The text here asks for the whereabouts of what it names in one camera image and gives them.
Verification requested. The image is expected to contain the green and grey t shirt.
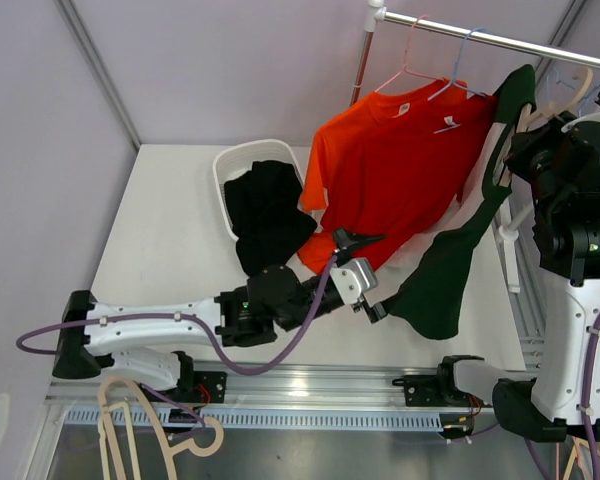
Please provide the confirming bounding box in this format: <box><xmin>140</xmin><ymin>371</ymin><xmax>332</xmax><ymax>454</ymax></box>
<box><xmin>380</xmin><ymin>64</ymin><xmax>536</xmax><ymax>340</ymax></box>

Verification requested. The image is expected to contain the beige wooden hanger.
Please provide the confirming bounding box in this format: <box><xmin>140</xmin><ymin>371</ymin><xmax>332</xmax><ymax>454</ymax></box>
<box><xmin>499</xmin><ymin>66</ymin><xmax>595</xmax><ymax>189</ymax></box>

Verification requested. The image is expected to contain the red t shirt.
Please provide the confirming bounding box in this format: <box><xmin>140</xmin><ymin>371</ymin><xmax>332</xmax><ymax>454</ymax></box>
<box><xmin>319</xmin><ymin>88</ymin><xmax>499</xmax><ymax>275</ymax></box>

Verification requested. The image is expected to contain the black t shirt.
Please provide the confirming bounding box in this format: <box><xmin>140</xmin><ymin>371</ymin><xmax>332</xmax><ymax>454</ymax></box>
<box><xmin>224</xmin><ymin>160</ymin><xmax>317</xmax><ymax>277</ymax></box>

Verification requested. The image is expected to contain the orange t shirt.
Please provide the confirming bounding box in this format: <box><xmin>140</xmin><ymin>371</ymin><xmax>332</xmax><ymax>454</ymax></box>
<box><xmin>296</xmin><ymin>78</ymin><xmax>469</xmax><ymax>275</ymax></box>

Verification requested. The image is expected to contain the blue wire hanger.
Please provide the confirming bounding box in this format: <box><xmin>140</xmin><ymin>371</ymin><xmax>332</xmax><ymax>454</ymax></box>
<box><xmin>427</xmin><ymin>27</ymin><xmax>486</xmax><ymax>101</ymax></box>

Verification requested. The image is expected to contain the pink wire hanger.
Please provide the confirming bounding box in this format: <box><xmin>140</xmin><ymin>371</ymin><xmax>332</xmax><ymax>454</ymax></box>
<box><xmin>374</xmin><ymin>14</ymin><xmax>446</xmax><ymax>96</ymax></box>

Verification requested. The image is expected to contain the light blue plastic hanger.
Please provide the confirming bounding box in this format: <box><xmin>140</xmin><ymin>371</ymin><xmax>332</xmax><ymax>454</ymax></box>
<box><xmin>544</xmin><ymin>66</ymin><xmax>594</xmax><ymax>118</ymax></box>

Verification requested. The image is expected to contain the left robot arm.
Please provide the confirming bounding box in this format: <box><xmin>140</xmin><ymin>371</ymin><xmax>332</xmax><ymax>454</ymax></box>
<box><xmin>52</xmin><ymin>229</ymin><xmax>381</xmax><ymax>401</ymax></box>

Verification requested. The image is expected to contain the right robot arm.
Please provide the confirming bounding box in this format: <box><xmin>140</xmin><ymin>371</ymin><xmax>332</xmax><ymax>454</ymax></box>
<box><xmin>383</xmin><ymin>87</ymin><xmax>600</xmax><ymax>442</ymax></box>

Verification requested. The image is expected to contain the beige hanger on floor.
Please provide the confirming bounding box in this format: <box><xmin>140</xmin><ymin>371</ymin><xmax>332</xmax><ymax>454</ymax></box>
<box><xmin>96</xmin><ymin>375</ymin><xmax>225</xmax><ymax>480</ymax></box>

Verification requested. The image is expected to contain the white plastic laundry basket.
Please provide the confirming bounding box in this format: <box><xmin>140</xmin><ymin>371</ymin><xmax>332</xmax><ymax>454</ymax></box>
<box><xmin>212</xmin><ymin>139</ymin><xmax>305</xmax><ymax>242</ymax></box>

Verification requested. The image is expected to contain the silver clothes rack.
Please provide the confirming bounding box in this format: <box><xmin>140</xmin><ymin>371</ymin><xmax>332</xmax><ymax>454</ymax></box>
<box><xmin>349</xmin><ymin>0</ymin><xmax>600</xmax><ymax>296</ymax></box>

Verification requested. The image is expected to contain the pile of hangers bottom right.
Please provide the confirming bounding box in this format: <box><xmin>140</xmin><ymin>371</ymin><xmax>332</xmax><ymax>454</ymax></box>
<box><xmin>554</xmin><ymin>437</ymin><xmax>600</xmax><ymax>480</ymax></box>

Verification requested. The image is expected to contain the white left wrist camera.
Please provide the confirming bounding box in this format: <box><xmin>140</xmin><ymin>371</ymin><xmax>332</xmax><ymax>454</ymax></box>
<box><xmin>328</xmin><ymin>257</ymin><xmax>379</xmax><ymax>305</ymax></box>

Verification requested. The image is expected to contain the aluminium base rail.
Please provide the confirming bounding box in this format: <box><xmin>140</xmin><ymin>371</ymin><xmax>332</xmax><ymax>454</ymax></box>
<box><xmin>43</xmin><ymin>362</ymin><xmax>536</xmax><ymax>431</ymax></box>

